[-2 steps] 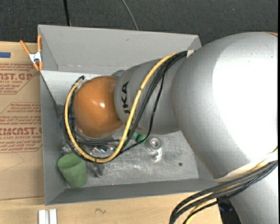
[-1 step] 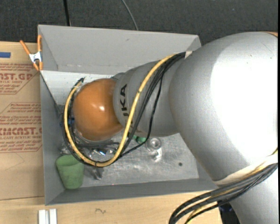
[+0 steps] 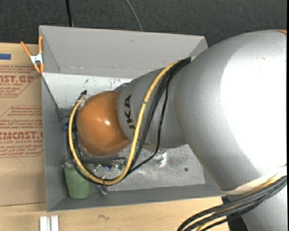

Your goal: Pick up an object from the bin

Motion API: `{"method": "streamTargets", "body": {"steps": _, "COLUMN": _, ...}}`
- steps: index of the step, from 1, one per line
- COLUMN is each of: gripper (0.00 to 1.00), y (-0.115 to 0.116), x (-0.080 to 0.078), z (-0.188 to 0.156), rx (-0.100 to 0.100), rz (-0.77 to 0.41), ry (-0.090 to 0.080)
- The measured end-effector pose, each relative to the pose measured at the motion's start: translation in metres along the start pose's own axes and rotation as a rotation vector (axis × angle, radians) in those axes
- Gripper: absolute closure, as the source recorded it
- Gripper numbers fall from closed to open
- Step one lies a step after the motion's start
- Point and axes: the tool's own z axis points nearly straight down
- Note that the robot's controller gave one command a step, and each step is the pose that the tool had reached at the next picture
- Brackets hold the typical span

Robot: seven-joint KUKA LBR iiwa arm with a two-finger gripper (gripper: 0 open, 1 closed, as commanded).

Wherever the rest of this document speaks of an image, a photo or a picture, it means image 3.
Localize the brown cardboard board, red print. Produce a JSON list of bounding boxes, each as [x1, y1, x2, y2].
[[0, 41, 47, 208]]

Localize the clear glass thing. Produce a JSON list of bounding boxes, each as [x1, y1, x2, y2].
[[155, 152, 169, 167]]

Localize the green sponge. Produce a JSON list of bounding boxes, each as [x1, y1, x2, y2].
[[63, 165, 92, 200]]

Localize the grey metal bin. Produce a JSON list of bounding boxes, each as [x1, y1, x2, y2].
[[38, 25, 229, 213]]

